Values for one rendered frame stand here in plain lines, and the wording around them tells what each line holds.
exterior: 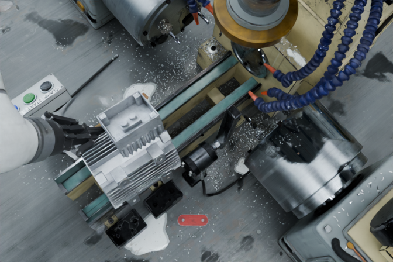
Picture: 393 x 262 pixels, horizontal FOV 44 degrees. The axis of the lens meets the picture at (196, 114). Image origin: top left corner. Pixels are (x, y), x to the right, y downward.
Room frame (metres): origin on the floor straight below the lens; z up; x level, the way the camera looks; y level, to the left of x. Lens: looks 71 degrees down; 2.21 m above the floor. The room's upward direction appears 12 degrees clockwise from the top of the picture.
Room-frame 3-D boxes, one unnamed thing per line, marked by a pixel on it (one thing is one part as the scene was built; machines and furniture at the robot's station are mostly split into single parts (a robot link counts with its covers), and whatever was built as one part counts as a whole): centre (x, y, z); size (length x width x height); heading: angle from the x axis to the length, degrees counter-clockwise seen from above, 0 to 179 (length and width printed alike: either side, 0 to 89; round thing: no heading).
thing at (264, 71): (0.61, -0.11, 1.02); 0.15 x 0.02 x 0.15; 51
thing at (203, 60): (0.66, -0.01, 0.86); 0.07 x 0.06 x 0.12; 51
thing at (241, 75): (0.66, -0.15, 0.97); 0.30 x 0.11 x 0.34; 51
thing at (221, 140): (0.35, -0.08, 1.12); 0.04 x 0.03 x 0.26; 141
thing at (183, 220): (0.17, -0.05, 0.81); 0.09 x 0.03 x 0.02; 101
